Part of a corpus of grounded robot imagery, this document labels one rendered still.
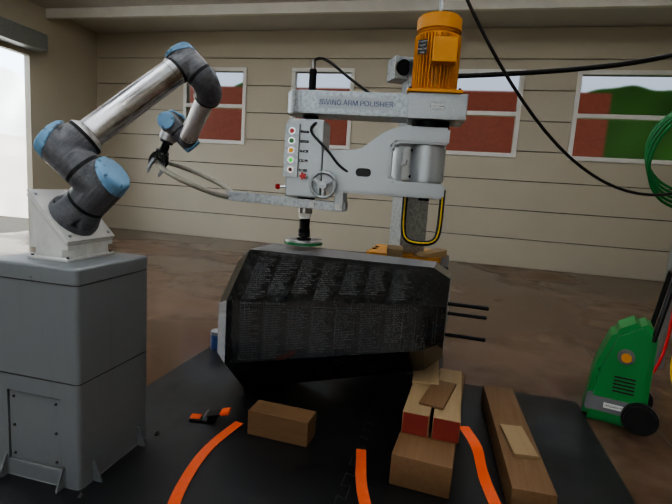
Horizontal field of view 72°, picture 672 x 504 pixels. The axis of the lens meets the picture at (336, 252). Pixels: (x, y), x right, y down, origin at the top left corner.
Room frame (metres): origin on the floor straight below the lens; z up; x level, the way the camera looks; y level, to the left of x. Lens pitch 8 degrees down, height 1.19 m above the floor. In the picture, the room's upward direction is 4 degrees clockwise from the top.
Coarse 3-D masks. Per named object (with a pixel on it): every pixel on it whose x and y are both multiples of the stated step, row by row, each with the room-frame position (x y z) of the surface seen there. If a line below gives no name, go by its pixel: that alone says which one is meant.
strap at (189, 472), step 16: (224, 432) 2.02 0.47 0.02; (464, 432) 1.80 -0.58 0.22; (208, 448) 1.88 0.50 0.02; (480, 448) 1.70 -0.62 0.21; (192, 464) 1.76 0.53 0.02; (480, 464) 1.66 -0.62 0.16; (480, 480) 1.62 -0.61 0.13; (176, 496) 1.56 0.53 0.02; (368, 496) 1.63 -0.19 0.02; (496, 496) 1.54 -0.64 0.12
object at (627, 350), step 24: (624, 336) 2.38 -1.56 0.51; (648, 336) 2.33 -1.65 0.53; (600, 360) 2.45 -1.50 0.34; (624, 360) 2.34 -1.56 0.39; (648, 360) 2.32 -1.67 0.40; (600, 384) 2.41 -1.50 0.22; (624, 384) 2.36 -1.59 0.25; (648, 384) 2.34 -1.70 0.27; (600, 408) 2.40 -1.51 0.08; (624, 408) 2.33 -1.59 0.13; (648, 408) 2.28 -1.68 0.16; (648, 432) 2.26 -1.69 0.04
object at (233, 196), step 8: (232, 192) 2.65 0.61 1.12; (240, 192) 2.75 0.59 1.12; (232, 200) 2.65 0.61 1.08; (240, 200) 2.64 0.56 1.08; (248, 200) 2.63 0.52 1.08; (256, 200) 2.63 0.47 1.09; (264, 200) 2.62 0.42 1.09; (272, 200) 2.61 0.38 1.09; (280, 200) 2.61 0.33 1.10; (288, 200) 2.60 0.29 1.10; (296, 200) 2.60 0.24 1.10; (304, 200) 2.59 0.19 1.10; (312, 200) 2.58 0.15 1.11; (320, 200) 2.59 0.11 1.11; (312, 208) 2.58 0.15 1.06; (320, 208) 2.58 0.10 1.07; (328, 208) 2.57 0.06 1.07; (336, 208) 2.53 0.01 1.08; (344, 208) 2.56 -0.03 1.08
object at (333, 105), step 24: (288, 96) 2.63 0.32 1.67; (312, 96) 2.54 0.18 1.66; (336, 96) 2.52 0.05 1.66; (360, 96) 2.51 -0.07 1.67; (384, 96) 2.49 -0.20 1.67; (408, 96) 2.46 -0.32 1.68; (432, 96) 2.44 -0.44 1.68; (456, 96) 2.43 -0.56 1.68; (360, 120) 2.70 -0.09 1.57; (384, 120) 2.64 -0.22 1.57; (408, 120) 2.54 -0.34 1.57; (432, 120) 2.47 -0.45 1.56; (456, 120) 2.43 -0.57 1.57
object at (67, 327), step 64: (128, 256) 1.89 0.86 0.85; (0, 320) 1.64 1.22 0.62; (64, 320) 1.57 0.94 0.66; (128, 320) 1.82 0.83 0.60; (0, 384) 1.64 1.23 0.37; (64, 384) 1.58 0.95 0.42; (128, 384) 1.82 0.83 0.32; (0, 448) 1.64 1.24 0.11; (64, 448) 1.58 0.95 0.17; (128, 448) 1.83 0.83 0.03
